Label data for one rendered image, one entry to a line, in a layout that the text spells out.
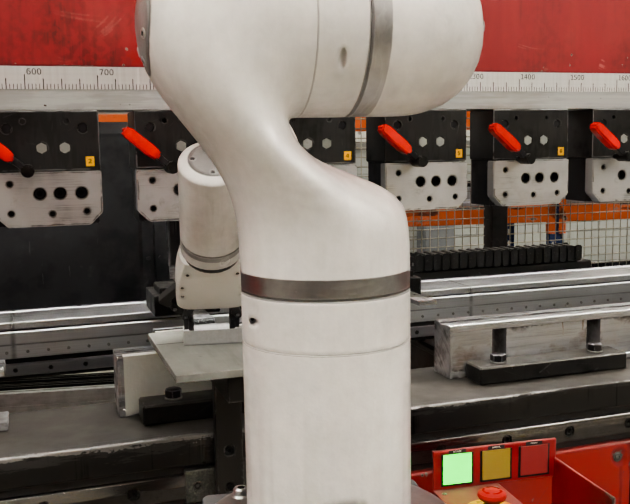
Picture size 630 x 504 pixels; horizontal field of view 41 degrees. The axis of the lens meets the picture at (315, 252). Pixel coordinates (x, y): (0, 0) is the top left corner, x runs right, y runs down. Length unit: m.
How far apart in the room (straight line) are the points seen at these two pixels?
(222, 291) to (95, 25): 0.42
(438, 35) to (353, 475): 0.29
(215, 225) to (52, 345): 0.61
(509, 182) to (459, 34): 0.94
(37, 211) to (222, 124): 0.77
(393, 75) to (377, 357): 0.18
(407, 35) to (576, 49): 1.04
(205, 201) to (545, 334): 0.78
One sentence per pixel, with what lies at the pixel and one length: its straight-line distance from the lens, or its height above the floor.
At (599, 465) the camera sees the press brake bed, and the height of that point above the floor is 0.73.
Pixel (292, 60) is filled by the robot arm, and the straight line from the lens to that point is 0.53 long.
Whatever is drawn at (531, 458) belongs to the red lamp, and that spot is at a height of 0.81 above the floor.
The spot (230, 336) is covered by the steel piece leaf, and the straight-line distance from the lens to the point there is 1.24.
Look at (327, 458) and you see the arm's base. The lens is 0.57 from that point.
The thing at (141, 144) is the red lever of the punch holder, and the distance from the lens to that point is 1.24.
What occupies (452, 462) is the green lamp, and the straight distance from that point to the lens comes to 1.29.
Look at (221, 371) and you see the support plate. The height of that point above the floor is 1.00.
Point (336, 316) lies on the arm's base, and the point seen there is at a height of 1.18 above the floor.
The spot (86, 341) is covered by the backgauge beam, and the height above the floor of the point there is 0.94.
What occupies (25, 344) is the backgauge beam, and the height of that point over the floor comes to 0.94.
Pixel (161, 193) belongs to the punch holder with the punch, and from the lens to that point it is 1.29.
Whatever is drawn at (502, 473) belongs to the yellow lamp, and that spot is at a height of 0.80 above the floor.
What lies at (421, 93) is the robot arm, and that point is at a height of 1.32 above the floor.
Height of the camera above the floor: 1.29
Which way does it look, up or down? 7 degrees down
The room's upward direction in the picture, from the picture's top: 1 degrees counter-clockwise
